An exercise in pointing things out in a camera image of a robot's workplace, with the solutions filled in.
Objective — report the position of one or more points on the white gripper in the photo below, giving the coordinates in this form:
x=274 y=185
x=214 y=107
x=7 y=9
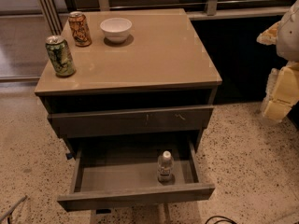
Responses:
x=289 y=37

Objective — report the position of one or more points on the clear plastic bottle white cap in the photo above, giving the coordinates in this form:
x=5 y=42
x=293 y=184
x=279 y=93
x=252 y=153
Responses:
x=165 y=167

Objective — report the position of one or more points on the beige top drawer cabinet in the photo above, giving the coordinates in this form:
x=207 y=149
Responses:
x=163 y=63

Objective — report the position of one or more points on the open grey middle drawer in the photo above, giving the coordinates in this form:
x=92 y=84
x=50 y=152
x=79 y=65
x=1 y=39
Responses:
x=111 y=175

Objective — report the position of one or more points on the closed grey top drawer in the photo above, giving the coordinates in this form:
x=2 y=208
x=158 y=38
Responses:
x=130 y=121

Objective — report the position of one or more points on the white ceramic bowl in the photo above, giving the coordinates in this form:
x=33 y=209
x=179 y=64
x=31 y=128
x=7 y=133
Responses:
x=116 y=30

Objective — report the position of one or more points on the orange soda can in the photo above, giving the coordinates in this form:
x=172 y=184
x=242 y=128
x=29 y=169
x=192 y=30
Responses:
x=79 y=29

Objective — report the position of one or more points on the green soda can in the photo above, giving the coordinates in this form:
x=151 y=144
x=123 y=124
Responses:
x=60 y=56

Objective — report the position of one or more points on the grey metal rod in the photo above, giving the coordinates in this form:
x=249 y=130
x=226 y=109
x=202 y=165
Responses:
x=7 y=216

